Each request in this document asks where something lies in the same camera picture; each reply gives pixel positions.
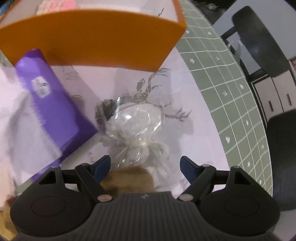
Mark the brown coir bear mat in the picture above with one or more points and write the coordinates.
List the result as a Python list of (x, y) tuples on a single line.
[(132, 179)]

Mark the green grid tablecloth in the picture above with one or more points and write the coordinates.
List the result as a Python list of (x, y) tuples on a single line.
[(227, 95)]

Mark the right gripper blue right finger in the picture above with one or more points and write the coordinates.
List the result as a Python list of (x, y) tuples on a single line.
[(199, 177)]

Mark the pink knitted object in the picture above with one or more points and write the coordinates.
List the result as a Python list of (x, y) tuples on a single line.
[(51, 6)]

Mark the white printed paper sheet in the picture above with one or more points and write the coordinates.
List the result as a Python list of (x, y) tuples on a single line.
[(25, 146)]

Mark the purple tissue box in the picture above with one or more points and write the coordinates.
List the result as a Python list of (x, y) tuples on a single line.
[(66, 126)]

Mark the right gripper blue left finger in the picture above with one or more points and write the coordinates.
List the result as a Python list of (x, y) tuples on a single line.
[(92, 175)]

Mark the clear white ball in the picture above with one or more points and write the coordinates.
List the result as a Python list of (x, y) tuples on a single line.
[(131, 129)]

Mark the orange cardboard box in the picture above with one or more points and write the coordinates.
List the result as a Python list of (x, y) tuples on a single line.
[(135, 35)]

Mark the white drawer cabinet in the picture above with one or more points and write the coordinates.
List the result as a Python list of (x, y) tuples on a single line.
[(275, 95)]

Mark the black chair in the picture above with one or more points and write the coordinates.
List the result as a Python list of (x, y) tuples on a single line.
[(280, 134), (258, 41)]

